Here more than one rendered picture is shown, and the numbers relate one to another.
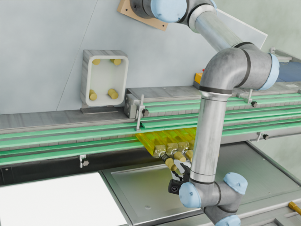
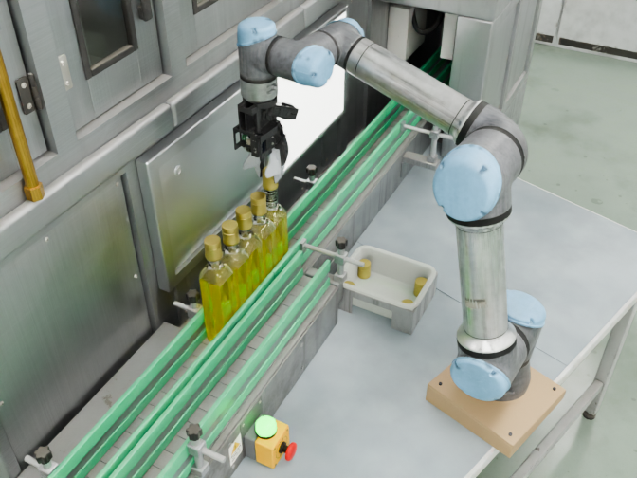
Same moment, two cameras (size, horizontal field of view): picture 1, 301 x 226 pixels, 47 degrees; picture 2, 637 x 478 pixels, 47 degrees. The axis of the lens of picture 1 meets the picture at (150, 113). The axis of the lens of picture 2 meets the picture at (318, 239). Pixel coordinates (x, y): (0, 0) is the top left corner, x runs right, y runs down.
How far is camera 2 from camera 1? 1.86 m
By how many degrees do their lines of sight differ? 71
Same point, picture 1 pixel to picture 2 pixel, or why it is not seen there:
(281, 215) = (63, 150)
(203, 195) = (349, 27)
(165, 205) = (231, 121)
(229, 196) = (318, 39)
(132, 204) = not seen: hidden behind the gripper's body
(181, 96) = (292, 349)
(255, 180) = (56, 282)
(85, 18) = not seen: hidden behind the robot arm
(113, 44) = (427, 328)
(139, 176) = (242, 189)
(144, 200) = not seen: hidden behind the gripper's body
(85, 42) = (445, 299)
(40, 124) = (372, 192)
